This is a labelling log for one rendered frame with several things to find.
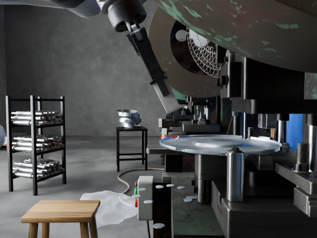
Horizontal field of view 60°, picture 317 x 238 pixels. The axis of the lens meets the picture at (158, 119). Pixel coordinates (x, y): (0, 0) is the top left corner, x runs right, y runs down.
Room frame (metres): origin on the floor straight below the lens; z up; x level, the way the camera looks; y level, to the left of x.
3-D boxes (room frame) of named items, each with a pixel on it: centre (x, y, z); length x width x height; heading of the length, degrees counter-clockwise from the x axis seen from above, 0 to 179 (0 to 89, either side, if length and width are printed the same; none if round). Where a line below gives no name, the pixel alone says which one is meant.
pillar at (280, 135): (0.75, -0.34, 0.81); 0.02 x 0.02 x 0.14
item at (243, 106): (0.67, -0.28, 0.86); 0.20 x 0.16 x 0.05; 178
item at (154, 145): (0.68, -0.10, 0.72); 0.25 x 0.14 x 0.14; 88
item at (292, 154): (0.67, -0.27, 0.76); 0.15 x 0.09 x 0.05; 178
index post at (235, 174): (0.50, -0.14, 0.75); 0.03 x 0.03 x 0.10; 88
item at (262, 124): (0.67, -0.26, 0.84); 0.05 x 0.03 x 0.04; 178
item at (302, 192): (0.50, -0.27, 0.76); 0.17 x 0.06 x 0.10; 178
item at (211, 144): (0.67, -0.15, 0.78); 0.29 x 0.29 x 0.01
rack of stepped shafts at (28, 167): (2.83, 1.26, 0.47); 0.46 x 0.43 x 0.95; 68
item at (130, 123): (3.72, 0.37, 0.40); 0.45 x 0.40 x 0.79; 10
